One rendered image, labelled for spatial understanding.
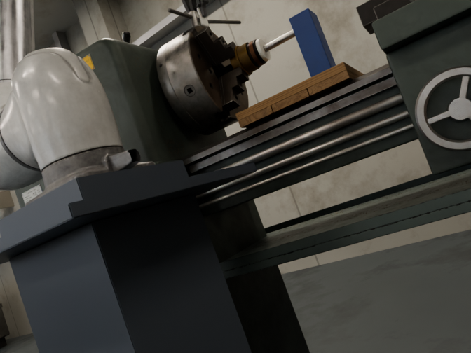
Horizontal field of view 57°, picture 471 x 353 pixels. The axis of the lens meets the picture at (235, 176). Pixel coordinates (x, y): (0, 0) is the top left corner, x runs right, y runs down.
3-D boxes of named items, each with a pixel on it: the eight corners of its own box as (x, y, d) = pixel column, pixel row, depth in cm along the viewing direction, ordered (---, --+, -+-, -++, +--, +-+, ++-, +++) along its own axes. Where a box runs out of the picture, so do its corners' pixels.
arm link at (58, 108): (73, 148, 70) (31, 25, 72) (15, 183, 80) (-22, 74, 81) (142, 142, 84) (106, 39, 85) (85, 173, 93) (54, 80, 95)
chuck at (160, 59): (169, 125, 122) (146, 29, 129) (227, 141, 149) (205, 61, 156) (179, 120, 120) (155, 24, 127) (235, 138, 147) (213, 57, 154)
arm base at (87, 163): (96, 173, 66) (85, 139, 67) (23, 212, 78) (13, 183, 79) (174, 160, 81) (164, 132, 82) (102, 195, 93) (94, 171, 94)
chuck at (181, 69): (179, 120, 120) (155, 24, 127) (235, 138, 147) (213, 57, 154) (205, 108, 116) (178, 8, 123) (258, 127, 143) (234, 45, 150)
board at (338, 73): (240, 127, 112) (235, 113, 113) (287, 127, 144) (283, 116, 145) (349, 77, 99) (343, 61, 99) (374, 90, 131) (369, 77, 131)
